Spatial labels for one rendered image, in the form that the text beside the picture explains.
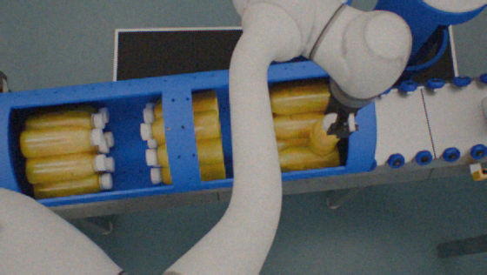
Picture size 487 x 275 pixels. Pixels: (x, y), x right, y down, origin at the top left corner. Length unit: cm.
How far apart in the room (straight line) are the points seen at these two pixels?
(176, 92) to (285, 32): 48
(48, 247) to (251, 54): 39
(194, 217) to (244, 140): 173
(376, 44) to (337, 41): 7
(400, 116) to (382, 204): 95
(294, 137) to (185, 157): 31
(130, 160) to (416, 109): 80
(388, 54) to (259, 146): 23
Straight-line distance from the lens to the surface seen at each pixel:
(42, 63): 274
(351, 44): 82
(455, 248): 237
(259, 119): 72
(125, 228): 245
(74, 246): 58
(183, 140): 122
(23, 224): 58
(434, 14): 167
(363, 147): 128
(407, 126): 160
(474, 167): 167
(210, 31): 250
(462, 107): 167
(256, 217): 65
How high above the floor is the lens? 240
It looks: 75 degrees down
